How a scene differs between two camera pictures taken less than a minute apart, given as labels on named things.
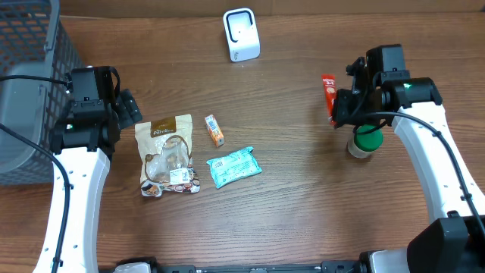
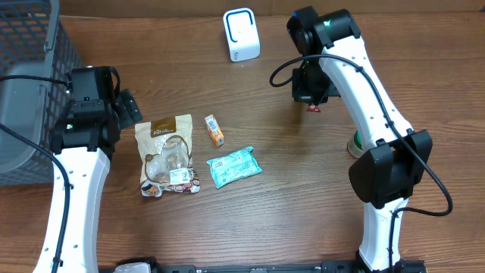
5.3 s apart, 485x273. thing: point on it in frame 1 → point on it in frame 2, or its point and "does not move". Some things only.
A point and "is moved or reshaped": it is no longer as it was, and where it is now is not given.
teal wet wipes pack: x=234 y=167 does not move
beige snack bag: x=165 y=156 does not move
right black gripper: x=340 y=113 → x=302 y=95
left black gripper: x=126 y=108 does not move
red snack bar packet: x=330 y=95 is moved or reshaped
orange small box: x=214 y=131 does not move
